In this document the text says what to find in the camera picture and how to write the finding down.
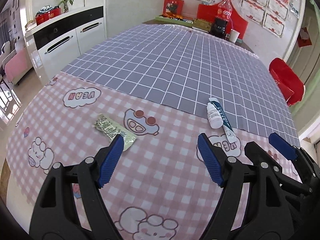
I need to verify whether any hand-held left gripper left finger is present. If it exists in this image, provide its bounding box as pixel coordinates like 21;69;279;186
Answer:
30;134;125;240

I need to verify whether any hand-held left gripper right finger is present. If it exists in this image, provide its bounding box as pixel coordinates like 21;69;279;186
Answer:
197;133;293;240

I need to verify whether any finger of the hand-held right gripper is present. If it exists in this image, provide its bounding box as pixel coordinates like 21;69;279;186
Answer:
245;142;287;183
269;132;320;183

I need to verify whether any green foil wrapper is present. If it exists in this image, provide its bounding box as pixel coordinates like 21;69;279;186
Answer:
93;114;137;152

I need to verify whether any teal white ointment tube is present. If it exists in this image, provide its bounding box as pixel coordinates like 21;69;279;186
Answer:
209;97;237;143

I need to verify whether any small white bottle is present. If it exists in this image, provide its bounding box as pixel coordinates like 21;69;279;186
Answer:
206;102;224;129

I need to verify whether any pink checked cartoon tablecloth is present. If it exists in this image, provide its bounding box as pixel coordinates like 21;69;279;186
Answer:
5;72;304;240

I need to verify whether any red plastic chair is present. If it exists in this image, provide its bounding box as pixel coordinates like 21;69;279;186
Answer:
269;57;306;107

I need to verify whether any purple grid tablecloth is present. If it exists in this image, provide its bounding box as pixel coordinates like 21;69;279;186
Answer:
61;24;300;148

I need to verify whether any red paper door decoration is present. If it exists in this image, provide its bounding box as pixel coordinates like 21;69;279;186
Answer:
297;26;313;48

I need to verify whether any white cup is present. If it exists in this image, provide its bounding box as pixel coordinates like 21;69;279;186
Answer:
229;29;240;43

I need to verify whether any white sideboard cabinet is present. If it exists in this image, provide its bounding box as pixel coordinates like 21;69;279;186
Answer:
24;5;108;80

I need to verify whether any red gift box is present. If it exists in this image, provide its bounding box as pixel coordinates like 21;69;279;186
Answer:
197;0;249;39

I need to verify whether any beige sofa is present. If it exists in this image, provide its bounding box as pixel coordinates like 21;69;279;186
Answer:
0;40;35;85

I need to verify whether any flat gold box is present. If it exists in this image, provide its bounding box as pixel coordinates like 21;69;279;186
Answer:
192;18;213;32

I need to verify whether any pink blanket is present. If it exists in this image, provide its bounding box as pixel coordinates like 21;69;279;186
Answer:
4;47;28;80

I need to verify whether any cola bottle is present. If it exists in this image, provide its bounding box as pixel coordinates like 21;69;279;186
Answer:
210;0;233;37

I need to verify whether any green tray of snacks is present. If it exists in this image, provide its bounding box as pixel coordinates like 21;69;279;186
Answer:
155;14;194;25

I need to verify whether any red tin box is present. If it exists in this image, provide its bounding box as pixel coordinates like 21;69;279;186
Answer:
35;7;62;25

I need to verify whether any red photo card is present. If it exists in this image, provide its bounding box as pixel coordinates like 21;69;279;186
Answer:
162;0;185;15

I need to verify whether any blue knit hat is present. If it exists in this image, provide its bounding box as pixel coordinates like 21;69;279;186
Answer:
36;5;54;15

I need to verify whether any small potted plant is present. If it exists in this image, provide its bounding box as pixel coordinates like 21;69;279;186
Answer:
55;0;74;13

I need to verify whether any wall of red-bordered certificates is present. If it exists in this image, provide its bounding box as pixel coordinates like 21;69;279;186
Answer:
180;0;292;38

